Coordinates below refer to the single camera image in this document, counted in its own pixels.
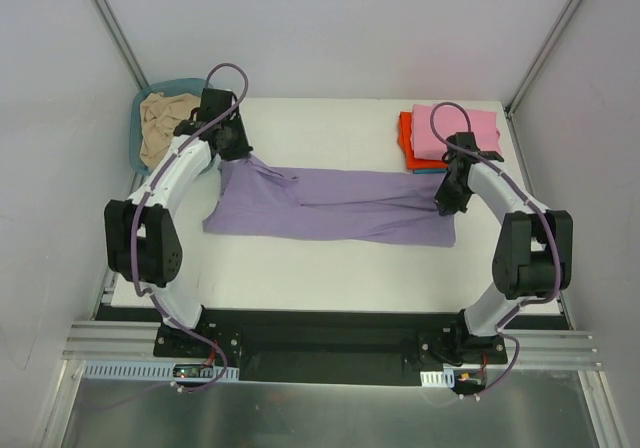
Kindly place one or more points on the aluminium front rail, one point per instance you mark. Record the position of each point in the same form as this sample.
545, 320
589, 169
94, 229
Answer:
530, 349

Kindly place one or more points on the left aluminium frame post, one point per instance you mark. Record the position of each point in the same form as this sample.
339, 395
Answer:
115, 31

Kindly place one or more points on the teal folded t-shirt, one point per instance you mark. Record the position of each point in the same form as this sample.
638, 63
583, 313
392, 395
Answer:
430, 172

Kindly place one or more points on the teal plastic basket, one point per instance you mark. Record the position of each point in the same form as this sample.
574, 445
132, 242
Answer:
169, 88

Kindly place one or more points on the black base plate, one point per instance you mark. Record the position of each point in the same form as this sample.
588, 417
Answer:
354, 348

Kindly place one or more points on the orange folded t-shirt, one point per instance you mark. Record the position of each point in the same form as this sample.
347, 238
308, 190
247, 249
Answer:
404, 141

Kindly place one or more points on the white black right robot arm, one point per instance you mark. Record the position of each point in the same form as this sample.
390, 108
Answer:
532, 259

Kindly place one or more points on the beige crumpled t-shirt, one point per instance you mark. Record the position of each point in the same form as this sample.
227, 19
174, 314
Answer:
160, 115

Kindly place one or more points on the pink folded t-shirt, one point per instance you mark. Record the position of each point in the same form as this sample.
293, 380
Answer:
449, 121

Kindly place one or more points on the right aluminium frame post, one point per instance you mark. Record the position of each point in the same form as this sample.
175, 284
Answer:
543, 54

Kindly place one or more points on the purple t-shirt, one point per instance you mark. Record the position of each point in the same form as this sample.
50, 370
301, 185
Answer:
308, 204

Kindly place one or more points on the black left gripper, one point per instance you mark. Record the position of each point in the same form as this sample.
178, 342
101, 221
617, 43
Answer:
235, 149

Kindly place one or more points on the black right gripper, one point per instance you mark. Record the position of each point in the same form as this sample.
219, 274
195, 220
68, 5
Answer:
448, 201

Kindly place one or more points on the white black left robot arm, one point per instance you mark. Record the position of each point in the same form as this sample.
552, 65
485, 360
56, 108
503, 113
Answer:
142, 242

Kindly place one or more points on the aluminium frame post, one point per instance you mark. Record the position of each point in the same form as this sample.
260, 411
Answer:
115, 31
543, 54

